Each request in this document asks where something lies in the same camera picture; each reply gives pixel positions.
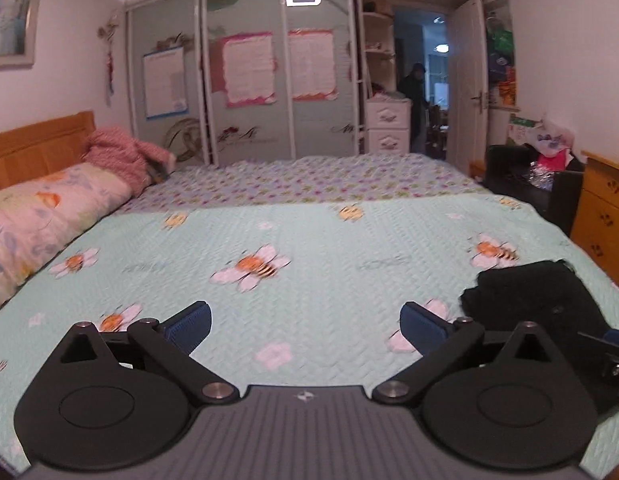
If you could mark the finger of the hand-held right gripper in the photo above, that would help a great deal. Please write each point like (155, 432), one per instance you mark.
(614, 338)

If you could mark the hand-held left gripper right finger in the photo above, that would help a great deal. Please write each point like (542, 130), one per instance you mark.
(423, 327)

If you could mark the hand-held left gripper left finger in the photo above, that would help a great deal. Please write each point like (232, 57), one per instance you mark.
(192, 327)

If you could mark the black pants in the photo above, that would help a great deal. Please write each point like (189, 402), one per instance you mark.
(529, 295)

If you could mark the wooden desk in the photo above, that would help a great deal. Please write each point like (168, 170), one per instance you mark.
(602, 210)

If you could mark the bed with bee quilt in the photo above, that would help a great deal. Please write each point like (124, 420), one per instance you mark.
(314, 240)

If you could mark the black armchair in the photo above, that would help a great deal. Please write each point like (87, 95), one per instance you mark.
(509, 175)

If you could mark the silver foil bag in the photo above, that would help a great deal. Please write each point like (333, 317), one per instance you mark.
(540, 178)

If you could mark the floral bed sheet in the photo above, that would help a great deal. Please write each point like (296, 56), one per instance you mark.
(314, 180)

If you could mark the pink knit cloth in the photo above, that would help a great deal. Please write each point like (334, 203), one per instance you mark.
(122, 155)

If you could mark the pink bag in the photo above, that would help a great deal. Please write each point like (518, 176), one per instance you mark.
(552, 162)

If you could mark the pastel floral duvet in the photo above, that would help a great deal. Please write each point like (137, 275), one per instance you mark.
(39, 215)

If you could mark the wooden chair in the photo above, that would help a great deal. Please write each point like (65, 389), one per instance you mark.
(437, 135)

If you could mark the white drawer cabinet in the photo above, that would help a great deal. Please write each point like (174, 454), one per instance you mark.
(388, 127)

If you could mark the white plastic bag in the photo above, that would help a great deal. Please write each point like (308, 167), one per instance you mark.
(554, 137)

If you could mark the sliding door wardrobe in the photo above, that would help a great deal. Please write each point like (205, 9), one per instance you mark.
(249, 125)

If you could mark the green and white box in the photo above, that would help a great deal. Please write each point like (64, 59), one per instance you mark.
(522, 130)

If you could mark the wooden headboard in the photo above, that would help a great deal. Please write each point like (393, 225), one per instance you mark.
(34, 145)

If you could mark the white door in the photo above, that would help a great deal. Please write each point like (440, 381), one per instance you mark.
(467, 85)

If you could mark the blue bordered white poster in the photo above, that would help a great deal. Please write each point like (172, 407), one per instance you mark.
(163, 82)

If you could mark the pile of snack packets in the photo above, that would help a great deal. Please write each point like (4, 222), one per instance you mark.
(505, 90)

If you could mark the pink bordered notice poster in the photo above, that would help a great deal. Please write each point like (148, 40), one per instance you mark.
(248, 67)

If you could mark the blue bag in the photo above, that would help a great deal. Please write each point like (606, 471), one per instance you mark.
(499, 66)

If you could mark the white corner shelf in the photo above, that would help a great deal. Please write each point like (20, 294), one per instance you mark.
(377, 50)

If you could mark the orange bordered notice poster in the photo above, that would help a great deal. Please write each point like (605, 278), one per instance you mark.
(312, 65)

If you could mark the green bag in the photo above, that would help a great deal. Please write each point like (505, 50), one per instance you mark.
(500, 37)

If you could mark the framed picture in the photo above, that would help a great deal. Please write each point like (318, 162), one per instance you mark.
(12, 10)

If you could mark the wall hanging ornament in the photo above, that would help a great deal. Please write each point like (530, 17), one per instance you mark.
(109, 60)

